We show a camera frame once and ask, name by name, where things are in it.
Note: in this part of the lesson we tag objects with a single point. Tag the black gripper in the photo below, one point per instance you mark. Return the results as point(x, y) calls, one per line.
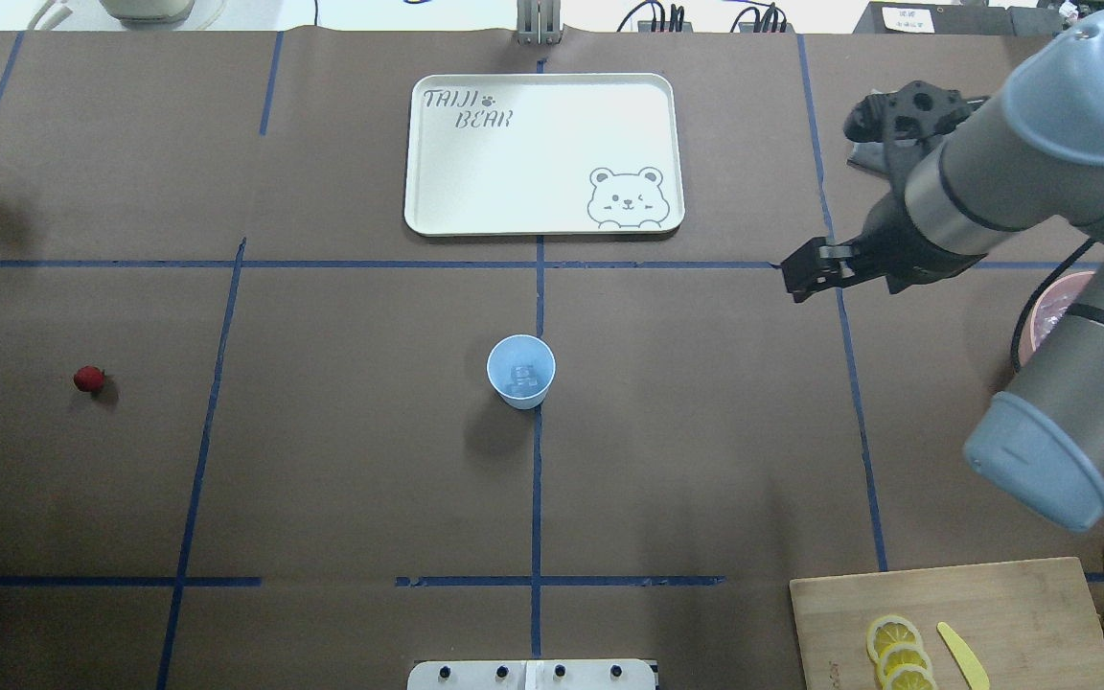
point(900, 249)

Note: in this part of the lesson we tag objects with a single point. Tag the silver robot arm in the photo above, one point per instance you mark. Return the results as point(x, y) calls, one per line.
point(964, 177)

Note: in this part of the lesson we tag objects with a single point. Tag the light blue plastic cup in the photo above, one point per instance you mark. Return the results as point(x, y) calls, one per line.
point(520, 349)

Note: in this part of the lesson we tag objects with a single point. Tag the ice cubes pile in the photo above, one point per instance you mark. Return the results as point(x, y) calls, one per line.
point(524, 381)

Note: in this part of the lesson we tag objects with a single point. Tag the grey folded cloth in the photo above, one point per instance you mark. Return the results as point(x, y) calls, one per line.
point(869, 157)

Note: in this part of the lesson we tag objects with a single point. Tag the pink bowl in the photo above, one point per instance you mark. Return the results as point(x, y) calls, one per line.
point(1046, 310)

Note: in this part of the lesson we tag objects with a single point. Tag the black box with label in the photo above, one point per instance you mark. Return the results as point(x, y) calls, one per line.
point(907, 18)

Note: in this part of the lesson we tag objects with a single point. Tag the cream bear serving tray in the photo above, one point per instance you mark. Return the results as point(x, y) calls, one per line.
point(543, 154)

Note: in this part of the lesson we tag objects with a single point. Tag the black power strip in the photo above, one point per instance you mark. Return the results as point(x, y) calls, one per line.
point(705, 17)

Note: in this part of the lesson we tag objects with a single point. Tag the lemon slices row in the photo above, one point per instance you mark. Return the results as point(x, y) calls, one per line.
point(896, 650)

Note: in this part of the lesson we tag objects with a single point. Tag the wooden cutting board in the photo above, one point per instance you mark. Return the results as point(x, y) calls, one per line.
point(1031, 623)

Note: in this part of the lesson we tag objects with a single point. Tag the yellow plastic knife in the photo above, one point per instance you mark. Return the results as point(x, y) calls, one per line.
point(966, 660)

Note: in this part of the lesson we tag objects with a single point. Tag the red strawberry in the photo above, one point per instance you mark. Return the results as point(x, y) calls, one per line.
point(90, 379)

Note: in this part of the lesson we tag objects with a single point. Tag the aluminium frame post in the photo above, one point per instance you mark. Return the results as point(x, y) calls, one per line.
point(539, 22)

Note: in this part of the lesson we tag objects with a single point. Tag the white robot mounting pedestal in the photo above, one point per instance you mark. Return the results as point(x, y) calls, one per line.
point(585, 673)

